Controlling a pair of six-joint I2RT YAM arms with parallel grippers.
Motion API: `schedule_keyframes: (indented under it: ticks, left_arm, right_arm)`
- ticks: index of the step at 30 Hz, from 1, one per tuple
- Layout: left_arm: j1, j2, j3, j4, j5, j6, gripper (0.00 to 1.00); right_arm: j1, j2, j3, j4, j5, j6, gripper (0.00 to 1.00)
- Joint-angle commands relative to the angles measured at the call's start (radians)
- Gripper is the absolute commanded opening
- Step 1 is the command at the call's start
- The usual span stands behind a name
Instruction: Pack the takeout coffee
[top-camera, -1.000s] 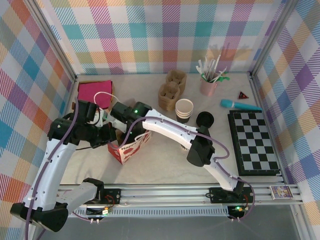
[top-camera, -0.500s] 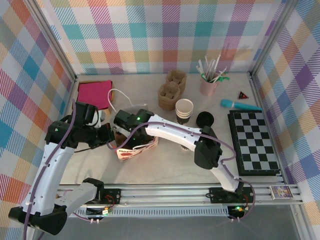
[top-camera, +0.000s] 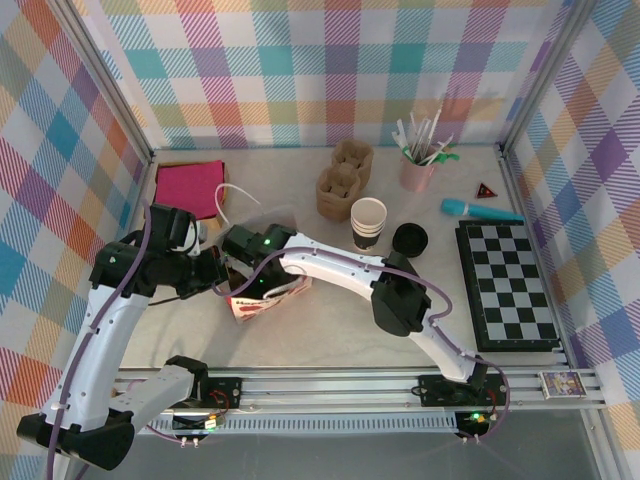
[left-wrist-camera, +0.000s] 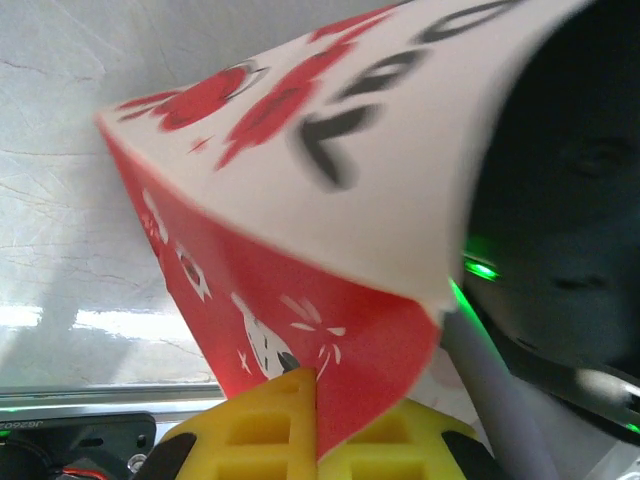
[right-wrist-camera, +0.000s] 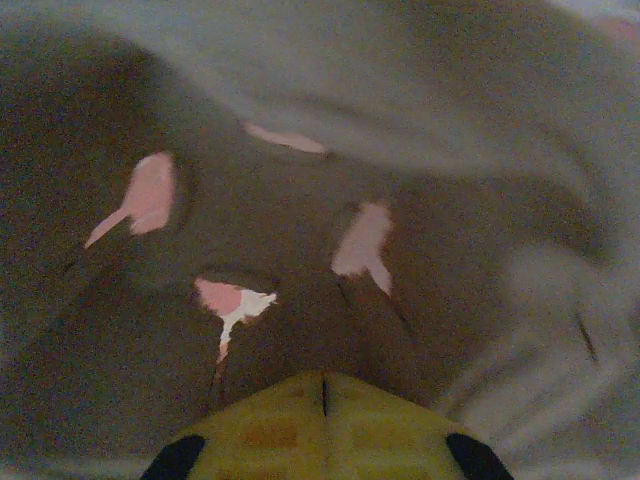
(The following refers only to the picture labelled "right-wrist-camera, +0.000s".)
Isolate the brown pulp cup carrier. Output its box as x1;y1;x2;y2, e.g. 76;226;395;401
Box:
0;27;616;436

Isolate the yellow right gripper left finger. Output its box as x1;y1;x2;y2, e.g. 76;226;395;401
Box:
142;370;327;480

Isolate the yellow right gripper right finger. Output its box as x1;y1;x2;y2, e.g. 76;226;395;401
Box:
324;370;514;480

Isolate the white red printed paper bag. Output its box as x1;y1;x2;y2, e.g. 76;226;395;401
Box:
0;0;640;480

